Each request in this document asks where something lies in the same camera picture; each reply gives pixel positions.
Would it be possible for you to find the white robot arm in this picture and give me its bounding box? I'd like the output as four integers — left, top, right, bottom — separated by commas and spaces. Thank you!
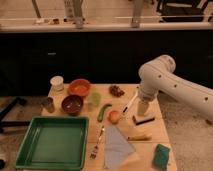
138, 55, 213, 123

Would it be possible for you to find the light green plastic cup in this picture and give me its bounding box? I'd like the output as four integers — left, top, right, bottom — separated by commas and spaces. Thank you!
88, 92, 101, 110

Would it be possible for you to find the green plastic tray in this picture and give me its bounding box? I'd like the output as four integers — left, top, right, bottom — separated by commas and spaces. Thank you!
15, 116, 89, 171

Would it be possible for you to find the dark red grape bunch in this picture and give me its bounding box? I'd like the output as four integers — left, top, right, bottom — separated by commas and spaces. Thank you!
109, 85, 125, 97

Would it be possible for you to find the green sponge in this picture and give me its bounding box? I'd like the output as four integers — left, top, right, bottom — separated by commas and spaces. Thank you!
153, 144, 170, 171

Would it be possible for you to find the orange peach fruit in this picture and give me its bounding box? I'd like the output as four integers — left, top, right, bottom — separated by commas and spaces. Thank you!
108, 110, 120, 124

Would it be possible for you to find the grey blue cloth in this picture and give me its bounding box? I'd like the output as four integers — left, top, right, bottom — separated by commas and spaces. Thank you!
104, 125, 135, 169

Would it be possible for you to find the orange bowl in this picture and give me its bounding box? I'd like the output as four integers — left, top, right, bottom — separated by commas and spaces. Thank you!
68, 79, 91, 97

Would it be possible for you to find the dark maroon bowl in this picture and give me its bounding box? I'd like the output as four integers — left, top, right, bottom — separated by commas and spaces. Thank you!
61, 95, 84, 116

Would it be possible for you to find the metal fork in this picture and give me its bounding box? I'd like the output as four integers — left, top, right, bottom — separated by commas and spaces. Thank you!
90, 126, 105, 159

